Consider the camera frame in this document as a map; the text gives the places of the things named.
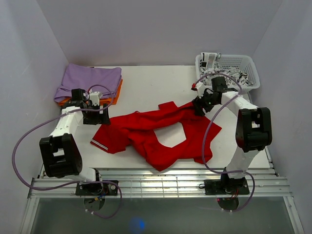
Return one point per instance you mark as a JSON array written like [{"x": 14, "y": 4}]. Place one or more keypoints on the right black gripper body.
[{"x": 207, "y": 101}]

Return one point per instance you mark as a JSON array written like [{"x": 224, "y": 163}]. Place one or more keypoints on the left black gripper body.
[{"x": 92, "y": 117}]

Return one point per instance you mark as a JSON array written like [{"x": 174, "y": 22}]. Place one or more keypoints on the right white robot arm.
[{"x": 253, "y": 129}]

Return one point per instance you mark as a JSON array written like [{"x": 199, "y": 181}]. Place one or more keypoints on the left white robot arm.
[{"x": 59, "y": 151}]

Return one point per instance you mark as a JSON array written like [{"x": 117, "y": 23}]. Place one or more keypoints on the folded orange trousers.
[{"x": 61, "y": 101}]

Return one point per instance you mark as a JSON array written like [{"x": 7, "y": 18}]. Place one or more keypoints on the black white printed trousers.
[{"x": 219, "y": 73}]

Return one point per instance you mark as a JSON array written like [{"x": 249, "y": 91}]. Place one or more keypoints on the folded purple trousers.
[{"x": 105, "y": 80}]

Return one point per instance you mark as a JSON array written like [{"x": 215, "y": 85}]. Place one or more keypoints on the white plastic basket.
[{"x": 248, "y": 65}]

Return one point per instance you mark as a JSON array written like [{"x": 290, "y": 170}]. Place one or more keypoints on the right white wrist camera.
[{"x": 199, "y": 87}]

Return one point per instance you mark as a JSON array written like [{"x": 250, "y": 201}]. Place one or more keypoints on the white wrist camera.
[
  {"x": 94, "y": 98},
  {"x": 199, "y": 87}
]

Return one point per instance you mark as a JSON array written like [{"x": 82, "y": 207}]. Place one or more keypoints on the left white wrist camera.
[{"x": 94, "y": 98}]

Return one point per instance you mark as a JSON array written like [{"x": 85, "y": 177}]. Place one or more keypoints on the aluminium frame rail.
[{"x": 175, "y": 183}]

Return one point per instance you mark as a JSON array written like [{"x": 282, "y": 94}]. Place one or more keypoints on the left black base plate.
[{"x": 96, "y": 189}]

